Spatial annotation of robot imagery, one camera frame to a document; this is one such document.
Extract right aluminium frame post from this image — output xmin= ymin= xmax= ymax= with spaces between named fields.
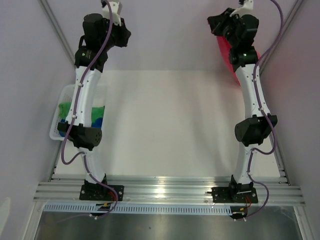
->
xmin=259 ymin=0 xmax=306 ymax=75

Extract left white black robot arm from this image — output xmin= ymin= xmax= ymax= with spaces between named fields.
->
xmin=57 ymin=13 xmax=131 ymax=202

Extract green microfiber towel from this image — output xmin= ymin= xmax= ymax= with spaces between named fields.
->
xmin=58 ymin=101 xmax=105 ymax=122

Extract white slotted cable duct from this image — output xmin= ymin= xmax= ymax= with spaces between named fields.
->
xmin=43 ymin=202 xmax=232 ymax=216

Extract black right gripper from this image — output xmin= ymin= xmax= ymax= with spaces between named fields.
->
xmin=206 ymin=8 xmax=240 ymax=48

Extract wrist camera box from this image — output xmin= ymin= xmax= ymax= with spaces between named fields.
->
xmin=229 ymin=0 xmax=254 ymax=17
xmin=100 ymin=0 xmax=124 ymax=27

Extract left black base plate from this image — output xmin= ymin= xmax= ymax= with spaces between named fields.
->
xmin=79 ymin=183 xmax=125 ymax=201

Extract white plastic basket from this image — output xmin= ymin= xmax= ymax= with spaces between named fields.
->
xmin=49 ymin=84 xmax=107 ymax=141

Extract pink microfiber towel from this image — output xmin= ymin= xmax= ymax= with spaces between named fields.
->
xmin=207 ymin=21 xmax=262 ymax=88

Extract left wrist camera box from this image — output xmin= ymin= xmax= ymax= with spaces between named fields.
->
xmin=100 ymin=0 xmax=124 ymax=27

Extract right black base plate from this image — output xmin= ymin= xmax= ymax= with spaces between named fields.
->
xmin=207 ymin=186 xmax=258 ymax=204

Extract left aluminium frame post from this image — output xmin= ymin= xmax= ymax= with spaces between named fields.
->
xmin=37 ymin=0 xmax=75 ymax=66

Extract aluminium extrusion rail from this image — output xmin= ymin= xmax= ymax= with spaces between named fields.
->
xmin=33 ymin=174 xmax=306 ymax=206

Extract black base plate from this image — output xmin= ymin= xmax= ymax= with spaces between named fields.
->
xmin=207 ymin=186 xmax=258 ymax=204
xmin=79 ymin=183 xmax=125 ymax=201

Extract blue microfiber towel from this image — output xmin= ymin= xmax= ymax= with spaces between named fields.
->
xmin=59 ymin=117 xmax=104 ymax=129

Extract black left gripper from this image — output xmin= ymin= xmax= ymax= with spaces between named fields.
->
xmin=100 ymin=15 xmax=132 ymax=51

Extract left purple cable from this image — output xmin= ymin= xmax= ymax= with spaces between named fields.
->
xmin=57 ymin=0 xmax=121 ymax=223

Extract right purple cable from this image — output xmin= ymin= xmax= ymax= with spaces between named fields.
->
xmin=232 ymin=0 xmax=285 ymax=221

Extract purple cable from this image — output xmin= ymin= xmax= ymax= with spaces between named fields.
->
xmin=232 ymin=0 xmax=285 ymax=221
xmin=57 ymin=0 xmax=121 ymax=223

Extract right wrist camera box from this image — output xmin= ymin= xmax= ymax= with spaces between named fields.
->
xmin=229 ymin=0 xmax=254 ymax=17

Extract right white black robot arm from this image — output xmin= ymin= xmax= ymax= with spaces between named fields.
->
xmin=207 ymin=7 xmax=278 ymax=203

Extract aluminium frame post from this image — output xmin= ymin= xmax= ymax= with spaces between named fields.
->
xmin=37 ymin=0 xmax=75 ymax=66
xmin=259 ymin=0 xmax=306 ymax=75

